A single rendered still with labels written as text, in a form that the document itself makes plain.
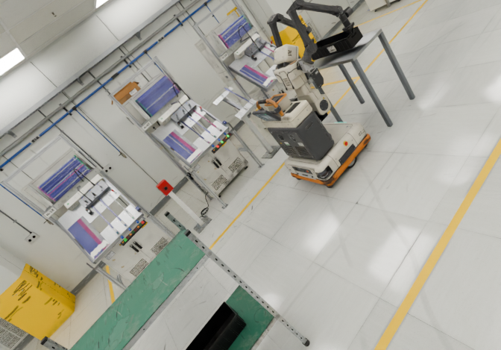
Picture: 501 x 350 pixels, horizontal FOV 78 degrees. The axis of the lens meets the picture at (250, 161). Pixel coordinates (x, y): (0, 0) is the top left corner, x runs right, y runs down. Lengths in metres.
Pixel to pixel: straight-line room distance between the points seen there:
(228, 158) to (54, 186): 2.08
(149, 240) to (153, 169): 1.84
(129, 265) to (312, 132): 2.72
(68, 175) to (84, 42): 2.42
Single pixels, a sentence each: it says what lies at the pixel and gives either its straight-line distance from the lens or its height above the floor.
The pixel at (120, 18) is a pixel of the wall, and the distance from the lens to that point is 5.88.
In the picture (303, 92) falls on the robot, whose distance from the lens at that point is 2.97.
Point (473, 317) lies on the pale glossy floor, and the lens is 1.95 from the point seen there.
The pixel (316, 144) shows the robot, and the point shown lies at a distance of 2.79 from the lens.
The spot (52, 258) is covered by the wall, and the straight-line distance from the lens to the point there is 5.85.
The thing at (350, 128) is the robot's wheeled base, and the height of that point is 0.28.
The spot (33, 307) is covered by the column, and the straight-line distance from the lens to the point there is 5.55.
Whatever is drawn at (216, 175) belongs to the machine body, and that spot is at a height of 0.27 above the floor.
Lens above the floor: 1.71
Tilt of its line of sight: 22 degrees down
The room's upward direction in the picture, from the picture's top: 40 degrees counter-clockwise
